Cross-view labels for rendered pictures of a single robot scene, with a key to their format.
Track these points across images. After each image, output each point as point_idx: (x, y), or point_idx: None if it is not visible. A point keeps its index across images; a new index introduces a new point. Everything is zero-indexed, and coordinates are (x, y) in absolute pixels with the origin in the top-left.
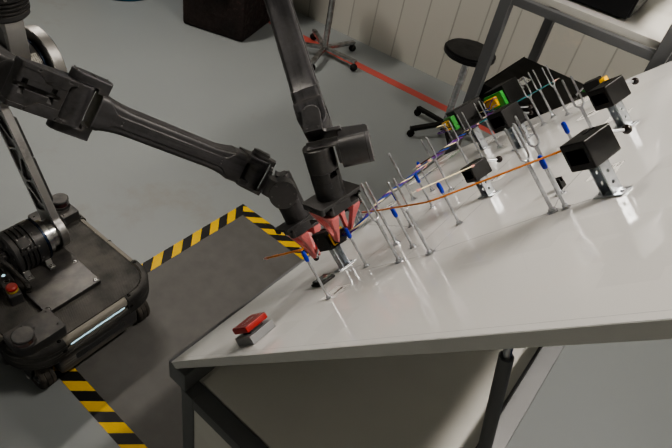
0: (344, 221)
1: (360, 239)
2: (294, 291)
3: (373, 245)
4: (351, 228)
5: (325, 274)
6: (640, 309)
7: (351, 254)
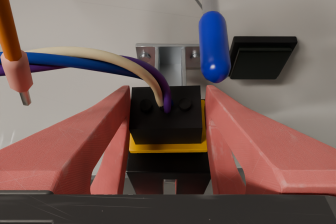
0: (122, 150)
1: (41, 126)
2: (269, 110)
3: None
4: (123, 93)
5: (240, 68)
6: None
7: (104, 92)
